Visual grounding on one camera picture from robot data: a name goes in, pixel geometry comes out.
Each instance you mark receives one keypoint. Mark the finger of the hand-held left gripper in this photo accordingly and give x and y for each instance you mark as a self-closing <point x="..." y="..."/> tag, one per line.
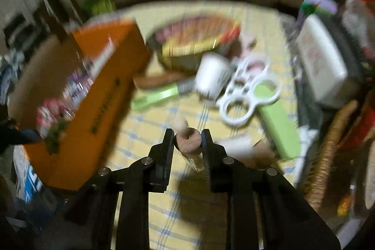
<point x="17" y="135"/>

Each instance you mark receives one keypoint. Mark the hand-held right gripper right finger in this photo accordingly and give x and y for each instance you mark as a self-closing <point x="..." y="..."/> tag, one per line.
<point x="214" y="171"/>

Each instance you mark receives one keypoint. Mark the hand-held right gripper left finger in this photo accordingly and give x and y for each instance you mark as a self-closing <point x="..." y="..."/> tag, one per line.
<point x="164" y="168"/>

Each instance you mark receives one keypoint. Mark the glass bottle with cork stopper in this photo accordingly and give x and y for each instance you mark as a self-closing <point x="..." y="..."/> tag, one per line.
<point x="190" y="141"/>

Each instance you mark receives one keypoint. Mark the orange cardboard box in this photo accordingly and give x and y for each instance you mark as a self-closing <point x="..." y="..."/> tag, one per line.
<point x="111" y="97"/>

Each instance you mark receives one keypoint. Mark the yellow checked desktop tablecloth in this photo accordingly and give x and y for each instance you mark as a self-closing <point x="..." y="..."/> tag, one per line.
<point x="187" y="209"/>

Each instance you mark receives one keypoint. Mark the white paper cup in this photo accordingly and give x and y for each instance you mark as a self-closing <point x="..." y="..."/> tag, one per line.
<point x="237" y="147"/>
<point x="212" y="74"/>

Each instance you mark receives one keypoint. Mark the blue and white packet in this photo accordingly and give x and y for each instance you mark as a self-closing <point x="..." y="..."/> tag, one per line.
<point x="32" y="185"/>

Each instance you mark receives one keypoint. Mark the green plastic tool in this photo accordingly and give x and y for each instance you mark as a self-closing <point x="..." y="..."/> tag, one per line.
<point x="278" y="127"/>

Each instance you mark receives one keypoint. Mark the white ringed plastic opener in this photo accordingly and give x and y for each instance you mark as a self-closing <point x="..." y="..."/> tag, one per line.
<point x="243" y="89"/>

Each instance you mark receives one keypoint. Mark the brown wicker basket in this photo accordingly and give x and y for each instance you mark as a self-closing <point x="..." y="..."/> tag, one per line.
<point x="325" y="156"/>

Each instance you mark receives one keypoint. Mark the red and gold snack packet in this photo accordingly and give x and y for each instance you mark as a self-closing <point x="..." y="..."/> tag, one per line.
<point x="190" y="39"/>

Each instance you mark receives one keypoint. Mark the white floral box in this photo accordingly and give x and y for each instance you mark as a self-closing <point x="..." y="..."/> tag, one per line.
<point x="319" y="62"/>

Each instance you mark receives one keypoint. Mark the purple and green plastic object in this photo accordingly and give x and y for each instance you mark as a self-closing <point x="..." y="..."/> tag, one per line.
<point x="319" y="4"/>

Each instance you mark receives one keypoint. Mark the red foil packet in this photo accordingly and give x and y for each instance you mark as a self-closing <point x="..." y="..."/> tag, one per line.
<point x="360" y="4"/>

